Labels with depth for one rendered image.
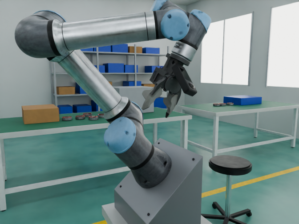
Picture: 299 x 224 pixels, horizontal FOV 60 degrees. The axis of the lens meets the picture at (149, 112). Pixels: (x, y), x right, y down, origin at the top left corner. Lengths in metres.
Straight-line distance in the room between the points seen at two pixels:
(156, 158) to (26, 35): 0.54
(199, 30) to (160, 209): 0.57
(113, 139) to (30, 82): 5.98
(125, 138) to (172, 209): 0.27
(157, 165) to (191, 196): 0.15
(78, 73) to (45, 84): 5.90
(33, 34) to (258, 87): 5.83
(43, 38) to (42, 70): 6.04
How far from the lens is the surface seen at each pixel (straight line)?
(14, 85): 6.75
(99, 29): 0.72
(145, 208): 0.90
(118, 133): 0.84
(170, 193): 0.86
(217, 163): 2.19
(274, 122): 6.12
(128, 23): 0.71
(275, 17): 6.21
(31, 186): 2.85
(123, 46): 6.74
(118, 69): 6.65
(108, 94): 0.92
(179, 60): 0.85
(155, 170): 0.90
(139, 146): 0.85
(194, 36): 0.86
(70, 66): 0.89
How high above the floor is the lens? 1.28
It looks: 9 degrees down
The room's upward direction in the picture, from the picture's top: straight up
